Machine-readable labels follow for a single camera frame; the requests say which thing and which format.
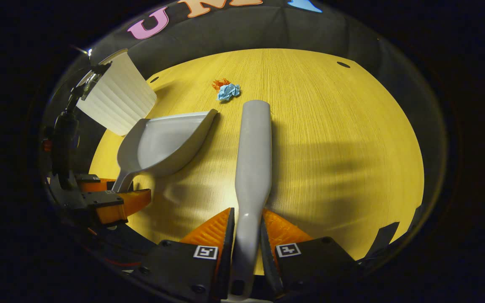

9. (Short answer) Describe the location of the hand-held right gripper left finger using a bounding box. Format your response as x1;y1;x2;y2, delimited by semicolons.
139;207;235;301

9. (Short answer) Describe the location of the blue paper scrap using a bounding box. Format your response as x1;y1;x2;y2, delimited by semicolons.
217;83;241;102

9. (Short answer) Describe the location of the grey dustpan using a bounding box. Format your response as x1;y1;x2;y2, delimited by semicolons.
111;109;219;194

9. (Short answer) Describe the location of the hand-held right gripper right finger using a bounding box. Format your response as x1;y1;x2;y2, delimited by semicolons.
261;208;357;297

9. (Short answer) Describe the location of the black backdrop cloth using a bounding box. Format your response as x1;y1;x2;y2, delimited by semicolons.
57;0;447;211

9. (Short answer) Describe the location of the wooden desktop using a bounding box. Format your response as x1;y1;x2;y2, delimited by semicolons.
89;48;425;274

